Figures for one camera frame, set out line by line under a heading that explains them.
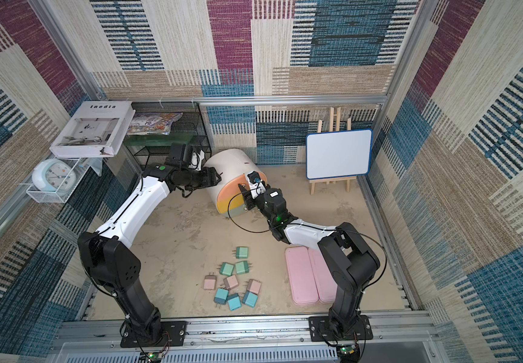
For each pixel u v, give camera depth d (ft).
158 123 2.74
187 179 2.26
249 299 2.60
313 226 1.90
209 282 2.72
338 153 3.28
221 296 2.60
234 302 2.58
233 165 2.99
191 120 3.08
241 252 2.92
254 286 2.67
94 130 2.45
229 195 2.74
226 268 2.79
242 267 2.79
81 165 2.44
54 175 2.13
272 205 2.18
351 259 1.57
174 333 2.40
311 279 2.72
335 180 3.50
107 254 1.47
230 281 2.68
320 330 2.39
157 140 3.07
